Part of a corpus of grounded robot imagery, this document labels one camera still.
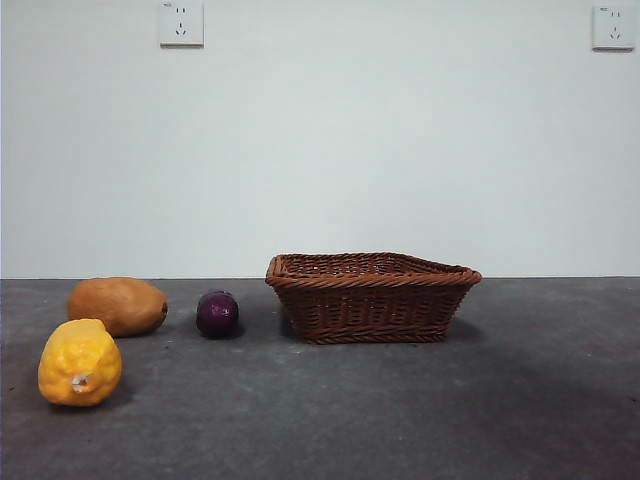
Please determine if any brown potato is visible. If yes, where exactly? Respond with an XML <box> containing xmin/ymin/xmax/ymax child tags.
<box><xmin>67</xmin><ymin>276</ymin><xmax>169</xmax><ymax>338</ymax></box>

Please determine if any brown wicker basket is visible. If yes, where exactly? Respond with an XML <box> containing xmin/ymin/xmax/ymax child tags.
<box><xmin>265</xmin><ymin>252</ymin><xmax>483</xmax><ymax>346</ymax></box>

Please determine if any white wall socket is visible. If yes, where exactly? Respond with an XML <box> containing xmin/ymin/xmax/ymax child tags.
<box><xmin>159</xmin><ymin>0</ymin><xmax>205</xmax><ymax>49</ymax></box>
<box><xmin>591</xmin><ymin>5</ymin><xmax>636</xmax><ymax>52</ymax></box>

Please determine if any yellow corn cob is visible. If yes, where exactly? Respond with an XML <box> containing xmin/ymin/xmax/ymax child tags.
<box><xmin>37</xmin><ymin>318</ymin><xmax>123</xmax><ymax>407</ymax></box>

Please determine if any purple eggplant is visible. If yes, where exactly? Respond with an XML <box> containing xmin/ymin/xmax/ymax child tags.
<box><xmin>195</xmin><ymin>289</ymin><xmax>240</xmax><ymax>340</ymax></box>

